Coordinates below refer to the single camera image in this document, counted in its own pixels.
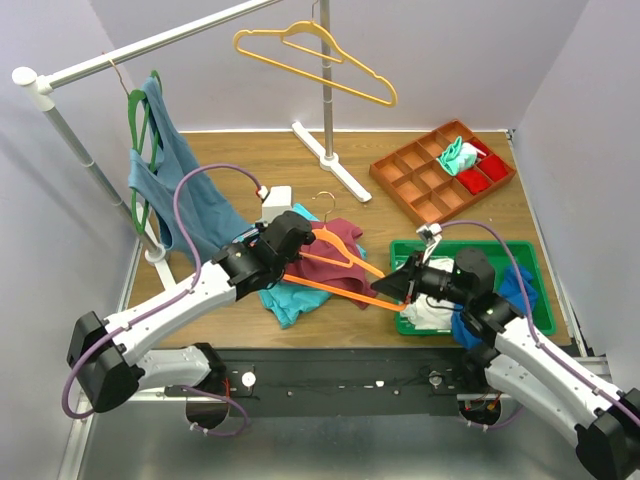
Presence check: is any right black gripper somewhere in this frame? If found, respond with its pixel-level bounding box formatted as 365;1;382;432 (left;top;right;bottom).
371;249;471;306

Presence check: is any orange hanger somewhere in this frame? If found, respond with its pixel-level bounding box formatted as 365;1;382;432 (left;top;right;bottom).
283;209;407;312

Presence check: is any maroon tank top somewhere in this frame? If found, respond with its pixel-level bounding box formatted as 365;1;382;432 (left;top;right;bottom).
279;217;383;311

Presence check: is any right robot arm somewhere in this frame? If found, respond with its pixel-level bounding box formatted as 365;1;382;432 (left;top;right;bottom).
372;248;639;479

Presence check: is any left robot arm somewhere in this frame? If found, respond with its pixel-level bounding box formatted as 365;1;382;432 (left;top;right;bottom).
67;211;315;413

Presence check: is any blue-grey hanging tank top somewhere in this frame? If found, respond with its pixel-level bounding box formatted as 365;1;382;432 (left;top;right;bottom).
128;72;251;260

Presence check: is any royal blue cloth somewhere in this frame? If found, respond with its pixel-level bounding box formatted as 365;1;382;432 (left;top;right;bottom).
451;265;539;350

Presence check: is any green plastic bin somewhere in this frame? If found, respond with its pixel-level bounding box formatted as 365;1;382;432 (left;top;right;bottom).
390;240;556;336

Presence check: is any turquoise folded shirt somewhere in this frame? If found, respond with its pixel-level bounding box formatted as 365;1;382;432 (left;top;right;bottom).
234;201;333;330

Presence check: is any white cloth in bin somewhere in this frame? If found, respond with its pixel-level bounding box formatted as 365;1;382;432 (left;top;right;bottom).
399;256;456;332

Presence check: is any red cloth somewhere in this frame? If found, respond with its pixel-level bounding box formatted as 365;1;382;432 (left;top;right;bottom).
456;154;511;195

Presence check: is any orange compartment tray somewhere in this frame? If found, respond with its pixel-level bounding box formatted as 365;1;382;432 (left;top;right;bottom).
369;119;516;226

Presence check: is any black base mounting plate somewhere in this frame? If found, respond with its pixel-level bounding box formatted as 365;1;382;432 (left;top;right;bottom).
165;347;494;425

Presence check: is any mint green cloth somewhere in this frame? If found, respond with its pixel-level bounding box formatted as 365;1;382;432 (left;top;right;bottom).
437;136;479;177

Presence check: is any white clothes rack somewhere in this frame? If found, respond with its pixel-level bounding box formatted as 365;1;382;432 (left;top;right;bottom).
10;0;373;291

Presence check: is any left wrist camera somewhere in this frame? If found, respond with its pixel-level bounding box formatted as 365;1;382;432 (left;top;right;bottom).
257;185;293;224

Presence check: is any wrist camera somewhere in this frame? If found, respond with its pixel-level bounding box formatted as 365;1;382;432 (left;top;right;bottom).
257;185;293;224
416;223;443;264

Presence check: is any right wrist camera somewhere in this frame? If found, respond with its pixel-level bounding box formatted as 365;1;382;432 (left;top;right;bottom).
416;223;443;264

